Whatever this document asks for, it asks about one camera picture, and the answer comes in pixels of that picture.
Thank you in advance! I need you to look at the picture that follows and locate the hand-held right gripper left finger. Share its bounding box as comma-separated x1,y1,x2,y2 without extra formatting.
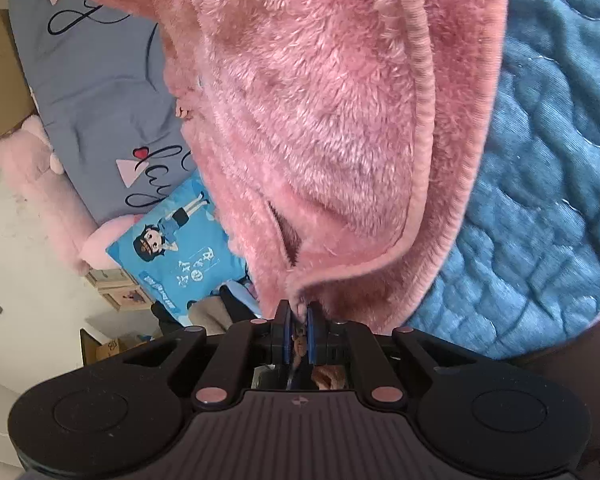
122,300,296,411

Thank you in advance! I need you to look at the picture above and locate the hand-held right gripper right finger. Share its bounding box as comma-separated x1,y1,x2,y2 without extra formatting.
305,300,473,406

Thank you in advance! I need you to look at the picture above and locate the pink fluffy jacket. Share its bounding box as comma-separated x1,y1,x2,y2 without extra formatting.
40,0,511,326

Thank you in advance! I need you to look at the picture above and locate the tan cloth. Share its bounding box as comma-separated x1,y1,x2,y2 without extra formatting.
187,296,233,333

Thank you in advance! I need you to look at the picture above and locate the black and white garment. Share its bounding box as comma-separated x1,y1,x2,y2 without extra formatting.
151,300,191,336

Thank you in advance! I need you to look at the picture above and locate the blue cartoon cushion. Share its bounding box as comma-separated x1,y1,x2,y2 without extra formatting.
105,175,253,311

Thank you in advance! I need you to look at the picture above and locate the large pink plush toy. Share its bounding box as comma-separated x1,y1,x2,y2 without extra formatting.
0,115,146,276

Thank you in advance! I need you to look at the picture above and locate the grey printed sofa cover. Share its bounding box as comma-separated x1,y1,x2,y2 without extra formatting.
7,0,201,226

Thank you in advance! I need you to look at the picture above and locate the plain cardboard box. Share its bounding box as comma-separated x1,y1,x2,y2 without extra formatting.
0,10,36,143

